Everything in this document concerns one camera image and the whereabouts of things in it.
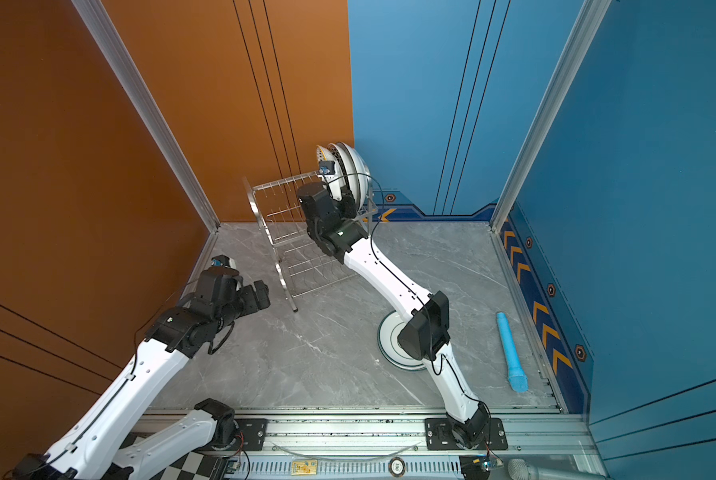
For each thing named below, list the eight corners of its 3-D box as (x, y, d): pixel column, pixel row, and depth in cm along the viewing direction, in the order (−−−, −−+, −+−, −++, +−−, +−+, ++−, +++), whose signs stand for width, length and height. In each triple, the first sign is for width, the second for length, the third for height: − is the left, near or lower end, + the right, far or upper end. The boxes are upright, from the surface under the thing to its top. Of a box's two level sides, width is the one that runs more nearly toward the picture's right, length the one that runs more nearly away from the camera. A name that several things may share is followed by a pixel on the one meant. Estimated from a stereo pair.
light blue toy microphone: (509, 392, 82) (514, 388, 79) (488, 318, 96) (492, 312, 93) (525, 392, 82) (531, 388, 79) (502, 318, 96) (506, 312, 93)
